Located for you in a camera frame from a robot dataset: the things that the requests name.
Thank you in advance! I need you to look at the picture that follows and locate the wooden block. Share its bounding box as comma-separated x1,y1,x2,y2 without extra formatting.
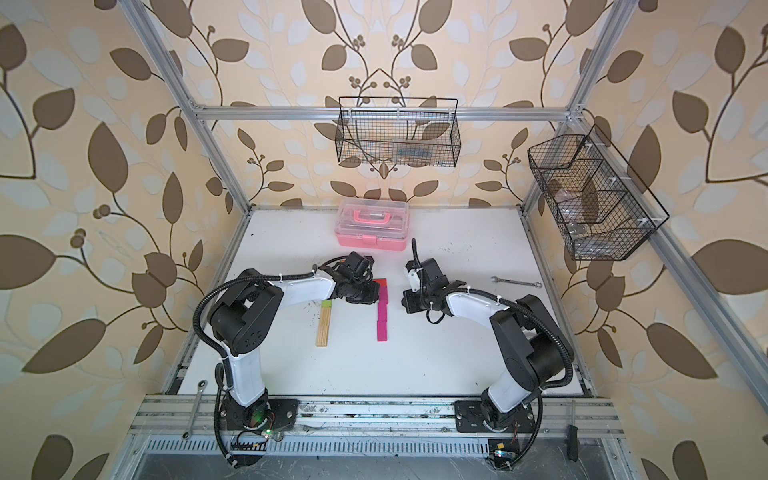
315,325,329,347
319,306,332,329

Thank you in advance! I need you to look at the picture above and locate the magenta block bottom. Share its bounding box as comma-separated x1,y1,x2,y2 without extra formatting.
377,321,388,342

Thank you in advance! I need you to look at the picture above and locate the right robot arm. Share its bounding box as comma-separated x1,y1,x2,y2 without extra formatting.
402,240,574,431

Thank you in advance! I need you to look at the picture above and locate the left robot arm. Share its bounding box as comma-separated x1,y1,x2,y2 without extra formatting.
192,252,380,407

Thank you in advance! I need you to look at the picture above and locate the pink plastic storage box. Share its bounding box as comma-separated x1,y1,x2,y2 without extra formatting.
334,198,410,251

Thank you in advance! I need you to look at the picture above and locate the silver wrench on table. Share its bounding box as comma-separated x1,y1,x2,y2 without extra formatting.
490,276,543,289

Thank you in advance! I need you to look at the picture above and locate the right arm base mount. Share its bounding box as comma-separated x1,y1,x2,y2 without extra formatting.
453,400,536,435

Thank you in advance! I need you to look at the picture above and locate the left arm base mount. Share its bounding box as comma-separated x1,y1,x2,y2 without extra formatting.
217,397,299,451

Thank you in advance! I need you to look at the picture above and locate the black wire basket back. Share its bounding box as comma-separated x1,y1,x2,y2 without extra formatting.
333,95,462,167

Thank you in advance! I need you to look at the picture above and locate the black wire basket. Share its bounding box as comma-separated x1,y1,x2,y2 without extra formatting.
333,95,462,167
527,125,670,261

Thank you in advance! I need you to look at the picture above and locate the silver wrench on rail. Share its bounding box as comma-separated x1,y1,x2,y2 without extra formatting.
181,379,208,441

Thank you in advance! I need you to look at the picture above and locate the black wire basket right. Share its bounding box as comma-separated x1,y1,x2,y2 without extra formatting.
527,125,670,261

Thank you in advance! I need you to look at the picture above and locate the aluminium frame rail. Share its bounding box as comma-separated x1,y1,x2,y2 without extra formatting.
107,392,637,480

